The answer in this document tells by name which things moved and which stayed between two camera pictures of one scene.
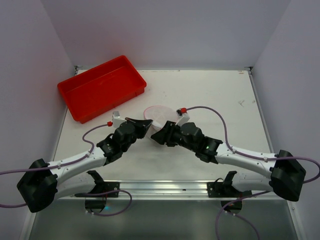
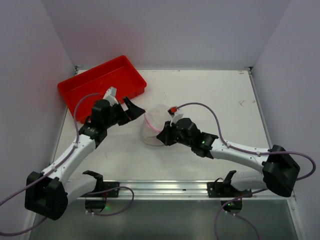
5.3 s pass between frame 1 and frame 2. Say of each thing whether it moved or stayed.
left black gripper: moved
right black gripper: stayed
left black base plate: stayed
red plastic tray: stayed
